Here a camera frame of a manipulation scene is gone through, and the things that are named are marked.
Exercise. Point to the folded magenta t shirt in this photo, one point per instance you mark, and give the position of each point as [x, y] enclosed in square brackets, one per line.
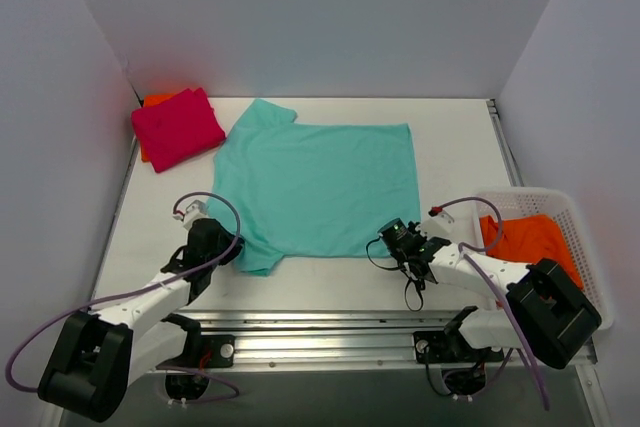
[178, 129]

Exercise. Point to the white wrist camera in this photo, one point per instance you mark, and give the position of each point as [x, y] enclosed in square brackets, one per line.
[196, 210]
[439, 223]

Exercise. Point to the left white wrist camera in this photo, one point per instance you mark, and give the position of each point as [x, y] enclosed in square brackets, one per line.
[196, 210]

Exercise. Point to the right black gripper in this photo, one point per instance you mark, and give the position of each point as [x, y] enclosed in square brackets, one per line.
[413, 270]

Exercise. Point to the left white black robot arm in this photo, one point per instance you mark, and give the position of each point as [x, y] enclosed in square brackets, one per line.
[99, 354]

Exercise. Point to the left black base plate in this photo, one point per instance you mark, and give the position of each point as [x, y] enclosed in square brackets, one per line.
[215, 352]

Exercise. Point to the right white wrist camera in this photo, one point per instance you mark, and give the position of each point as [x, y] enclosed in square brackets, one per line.
[439, 223]

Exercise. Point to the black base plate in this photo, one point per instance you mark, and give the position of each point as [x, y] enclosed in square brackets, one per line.
[215, 352]
[437, 347]

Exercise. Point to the teal t shirt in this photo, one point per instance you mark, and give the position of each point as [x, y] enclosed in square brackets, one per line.
[303, 190]

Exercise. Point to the white plastic basket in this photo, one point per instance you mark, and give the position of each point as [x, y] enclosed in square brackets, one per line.
[517, 202]

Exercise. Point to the folded orange t shirt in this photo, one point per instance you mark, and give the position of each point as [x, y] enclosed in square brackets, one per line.
[150, 101]

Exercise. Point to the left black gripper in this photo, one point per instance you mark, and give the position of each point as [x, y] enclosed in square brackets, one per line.
[226, 241]

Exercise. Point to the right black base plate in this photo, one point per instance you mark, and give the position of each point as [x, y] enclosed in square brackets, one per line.
[437, 347]

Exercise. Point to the aluminium rail frame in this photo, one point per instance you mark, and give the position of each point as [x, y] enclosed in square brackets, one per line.
[319, 338]

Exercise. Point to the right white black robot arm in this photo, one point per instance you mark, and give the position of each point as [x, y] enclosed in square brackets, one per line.
[543, 312]

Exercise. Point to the orange t shirt in basket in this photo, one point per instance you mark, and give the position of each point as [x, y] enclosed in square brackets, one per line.
[530, 239]

